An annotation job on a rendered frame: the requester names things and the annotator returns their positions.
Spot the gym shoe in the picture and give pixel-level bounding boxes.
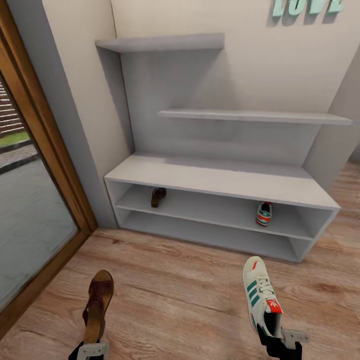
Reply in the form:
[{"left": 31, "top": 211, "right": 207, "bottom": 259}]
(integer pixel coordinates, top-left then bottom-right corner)
[
  {"left": 242, "top": 255, "right": 284, "bottom": 339},
  {"left": 256, "top": 200, "right": 273, "bottom": 227}
]

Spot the sandal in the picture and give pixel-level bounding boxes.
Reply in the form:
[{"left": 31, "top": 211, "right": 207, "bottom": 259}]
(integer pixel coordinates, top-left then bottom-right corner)
[
  {"left": 151, "top": 187, "right": 167, "bottom": 208},
  {"left": 82, "top": 270, "right": 114, "bottom": 345}
]

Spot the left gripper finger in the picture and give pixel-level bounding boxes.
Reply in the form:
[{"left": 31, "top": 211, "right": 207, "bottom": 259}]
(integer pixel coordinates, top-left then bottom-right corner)
[{"left": 68, "top": 341, "right": 84, "bottom": 360}]

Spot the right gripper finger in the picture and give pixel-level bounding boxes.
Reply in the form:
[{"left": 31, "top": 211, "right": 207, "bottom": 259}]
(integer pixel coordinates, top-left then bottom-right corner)
[{"left": 257, "top": 324, "right": 268, "bottom": 346}]

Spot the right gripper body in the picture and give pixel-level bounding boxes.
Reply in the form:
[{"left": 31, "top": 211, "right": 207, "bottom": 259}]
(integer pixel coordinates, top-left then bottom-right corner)
[{"left": 266, "top": 336, "right": 302, "bottom": 360}]

